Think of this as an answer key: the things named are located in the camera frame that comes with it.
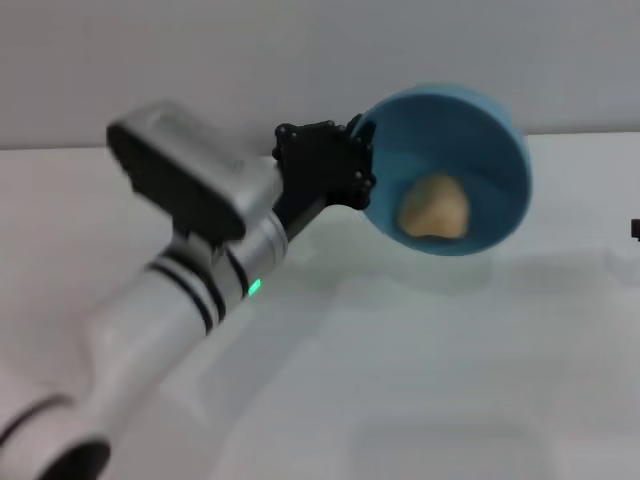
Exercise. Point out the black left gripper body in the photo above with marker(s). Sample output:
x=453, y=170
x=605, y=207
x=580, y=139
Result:
x=315, y=170

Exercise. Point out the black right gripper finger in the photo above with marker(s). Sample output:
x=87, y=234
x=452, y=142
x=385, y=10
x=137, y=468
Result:
x=636, y=227

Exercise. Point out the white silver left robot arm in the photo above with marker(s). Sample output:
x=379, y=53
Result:
x=165, y=320

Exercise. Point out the beige egg yolk pastry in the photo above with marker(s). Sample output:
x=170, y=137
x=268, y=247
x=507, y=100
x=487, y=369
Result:
x=435, y=207

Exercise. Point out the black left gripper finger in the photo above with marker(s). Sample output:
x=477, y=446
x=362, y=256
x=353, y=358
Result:
x=352, y=126
x=366, y=165

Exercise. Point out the blue bowl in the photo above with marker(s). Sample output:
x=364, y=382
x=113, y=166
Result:
x=480, y=150

